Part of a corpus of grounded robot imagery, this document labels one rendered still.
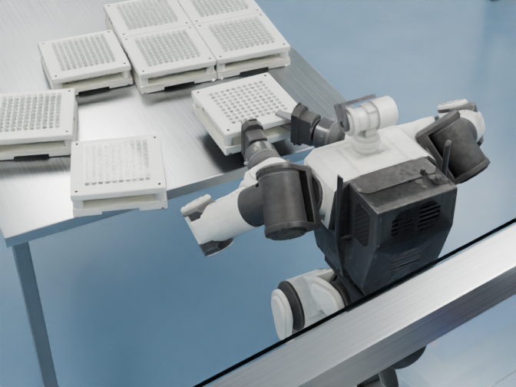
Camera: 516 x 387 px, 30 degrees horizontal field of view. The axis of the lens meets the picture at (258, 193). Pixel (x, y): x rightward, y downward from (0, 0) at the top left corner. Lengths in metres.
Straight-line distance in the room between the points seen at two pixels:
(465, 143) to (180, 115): 1.00
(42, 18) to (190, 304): 1.14
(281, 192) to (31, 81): 1.32
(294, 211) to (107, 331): 1.57
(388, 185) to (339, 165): 0.12
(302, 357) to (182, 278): 2.53
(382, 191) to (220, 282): 1.65
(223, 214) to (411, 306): 1.01
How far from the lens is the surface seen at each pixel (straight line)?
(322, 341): 1.12
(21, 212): 2.59
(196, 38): 3.14
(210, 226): 2.15
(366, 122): 2.06
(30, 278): 2.65
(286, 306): 2.64
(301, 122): 2.60
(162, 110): 2.92
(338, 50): 4.98
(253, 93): 2.76
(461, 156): 2.21
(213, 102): 2.72
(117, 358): 3.36
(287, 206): 2.01
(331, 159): 2.10
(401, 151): 2.13
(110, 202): 2.53
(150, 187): 2.49
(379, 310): 1.16
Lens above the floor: 2.46
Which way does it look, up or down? 38 degrees down
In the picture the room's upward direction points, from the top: 1 degrees counter-clockwise
